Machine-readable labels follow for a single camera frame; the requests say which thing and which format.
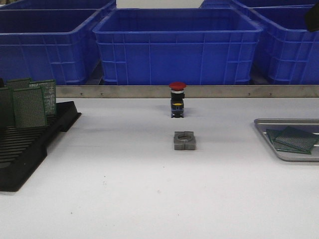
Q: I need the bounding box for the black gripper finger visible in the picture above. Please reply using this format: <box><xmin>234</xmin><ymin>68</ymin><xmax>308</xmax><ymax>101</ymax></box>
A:
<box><xmin>305</xmin><ymin>6</ymin><xmax>319</xmax><ymax>32</ymax></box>

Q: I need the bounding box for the silver metal tray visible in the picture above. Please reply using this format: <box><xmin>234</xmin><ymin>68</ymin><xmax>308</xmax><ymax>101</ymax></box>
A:
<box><xmin>254</xmin><ymin>119</ymin><xmax>319</xmax><ymax>163</ymax></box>

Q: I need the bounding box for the black slotted board rack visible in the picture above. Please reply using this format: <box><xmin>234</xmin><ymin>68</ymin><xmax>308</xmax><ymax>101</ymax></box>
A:
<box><xmin>0</xmin><ymin>101</ymin><xmax>81</xmax><ymax>192</ymax></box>

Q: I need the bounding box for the right blue plastic crate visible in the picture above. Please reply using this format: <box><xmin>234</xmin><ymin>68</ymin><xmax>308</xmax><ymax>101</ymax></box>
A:
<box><xmin>249</xmin><ymin>6</ymin><xmax>319</xmax><ymax>85</ymax></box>

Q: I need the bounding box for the blue plastic crate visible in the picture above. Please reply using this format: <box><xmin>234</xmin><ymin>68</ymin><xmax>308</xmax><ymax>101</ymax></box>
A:
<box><xmin>0</xmin><ymin>9</ymin><xmax>101</xmax><ymax>85</ymax></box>
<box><xmin>94</xmin><ymin>8</ymin><xmax>262</xmax><ymax>85</ymax></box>
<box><xmin>249</xmin><ymin>6</ymin><xmax>319</xmax><ymax>85</ymax></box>

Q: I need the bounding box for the far right blue crate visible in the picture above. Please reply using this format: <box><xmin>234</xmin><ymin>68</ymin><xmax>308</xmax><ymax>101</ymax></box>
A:
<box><xmin>200</xmin><ymin>0</ymin><xmax>318</xmax><ymax>8</ymax></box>

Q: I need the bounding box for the red emergency stop button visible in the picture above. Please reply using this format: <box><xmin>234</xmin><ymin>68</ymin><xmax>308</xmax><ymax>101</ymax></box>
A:
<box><xmin>169</xmin><ymin>82</ymin><xmax>186</xmax><ymax>118</ymax></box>

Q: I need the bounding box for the grey square mounting block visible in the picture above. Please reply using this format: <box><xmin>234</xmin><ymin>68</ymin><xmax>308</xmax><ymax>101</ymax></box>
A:
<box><xmin>173</xmin><ymin>131</ymin><xmax>196</xmax><ymax>150</ymax></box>

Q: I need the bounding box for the centre blue plastic crate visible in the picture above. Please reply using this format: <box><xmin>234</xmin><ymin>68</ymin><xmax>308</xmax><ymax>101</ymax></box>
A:
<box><xmin>94</xmin><ymin>8</ymin><xmax>262</xmax><ymax>85</ymax></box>

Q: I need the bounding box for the left blue plastic crate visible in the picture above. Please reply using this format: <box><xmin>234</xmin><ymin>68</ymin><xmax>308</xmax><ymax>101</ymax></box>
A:
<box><xmin>0</xmin><ymin>9</ymin><xmax>101</xmax><ymax>85</ymax></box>

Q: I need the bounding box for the far left blue crate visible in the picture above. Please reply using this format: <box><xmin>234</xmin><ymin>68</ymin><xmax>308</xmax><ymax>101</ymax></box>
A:
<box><xmin>0</xmin><ymin>0</ymin><xmax>116</xmax><ymax>10</ymax></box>

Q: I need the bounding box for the metal table edge rail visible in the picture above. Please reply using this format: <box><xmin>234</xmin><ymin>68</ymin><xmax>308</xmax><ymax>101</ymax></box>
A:
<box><xmin>56</xmin><ymin>85</ymin><xmax>319</xmax><ymax>99</ymax></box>

